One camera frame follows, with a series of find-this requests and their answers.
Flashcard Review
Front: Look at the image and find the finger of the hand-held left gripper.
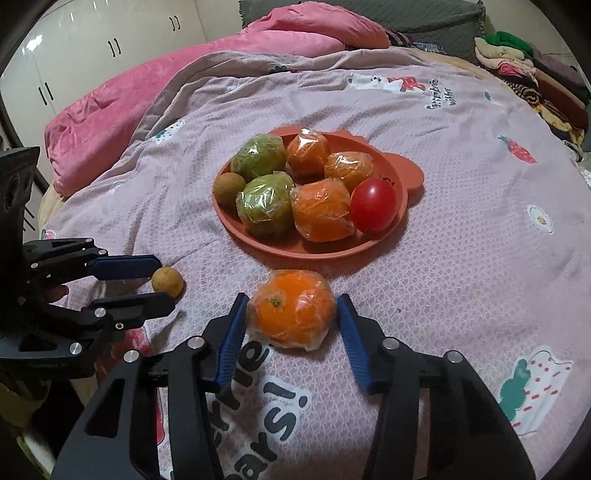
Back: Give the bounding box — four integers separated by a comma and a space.
0, 292, 177, 380
22, 237, 162, 291

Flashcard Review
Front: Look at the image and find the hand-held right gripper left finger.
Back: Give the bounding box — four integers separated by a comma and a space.
51, 292, 250, 480

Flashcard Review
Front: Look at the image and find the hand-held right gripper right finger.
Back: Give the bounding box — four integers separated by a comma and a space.
336, 294, 536, 480

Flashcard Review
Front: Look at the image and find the small orange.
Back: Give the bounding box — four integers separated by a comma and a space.
247, 270, 337, 352
324, 151, 374, 192
285, 129, 332, 182

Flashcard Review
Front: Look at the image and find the orange bear-shaped plate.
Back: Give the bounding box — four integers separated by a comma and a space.
212, 128, 424, 259

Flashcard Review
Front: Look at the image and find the large orange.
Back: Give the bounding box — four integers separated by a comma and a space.
290, 179, 355, 243

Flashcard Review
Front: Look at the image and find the red tomato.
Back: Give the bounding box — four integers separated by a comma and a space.
350, 178, 398, 234

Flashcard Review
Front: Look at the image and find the green fruit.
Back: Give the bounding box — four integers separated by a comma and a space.
235, 172, 296, 237
231, 134, 287, 182

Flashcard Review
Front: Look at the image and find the printed lilac blanket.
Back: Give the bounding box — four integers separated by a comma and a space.
39, 48, 591, 480

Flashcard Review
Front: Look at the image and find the pink quilt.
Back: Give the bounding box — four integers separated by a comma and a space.
44, 2, 391, 197

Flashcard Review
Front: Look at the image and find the white wardrobe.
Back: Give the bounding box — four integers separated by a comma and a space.
0, 0, 241, 153

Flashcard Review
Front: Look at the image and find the dark patterned cloth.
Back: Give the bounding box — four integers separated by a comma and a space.
385, 30, 435, 49

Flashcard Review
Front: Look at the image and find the stack of folded clothes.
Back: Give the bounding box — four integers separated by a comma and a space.
475, 30, 591, 153

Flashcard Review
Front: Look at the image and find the grey pillow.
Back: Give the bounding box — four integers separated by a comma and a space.
238, 0, 485, 47

